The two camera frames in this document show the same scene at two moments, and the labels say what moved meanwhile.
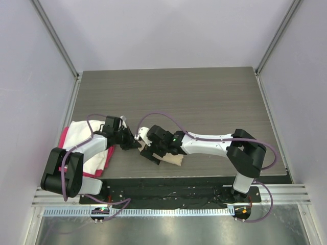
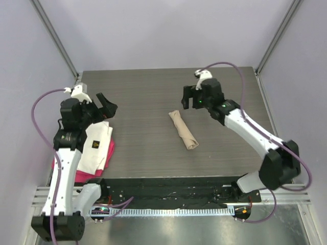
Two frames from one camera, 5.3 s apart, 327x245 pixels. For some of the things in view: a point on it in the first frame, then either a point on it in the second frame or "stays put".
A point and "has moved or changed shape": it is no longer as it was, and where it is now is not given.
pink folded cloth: x=98 y=174 stays put
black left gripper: x=131 y=142 → x=108 y=109
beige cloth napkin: x=176 y=159 has moved or changed shape
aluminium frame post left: x=40 y=8 stays put
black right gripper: x=147 y=152 → x=190 y=92
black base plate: x=212 y=192 stays put
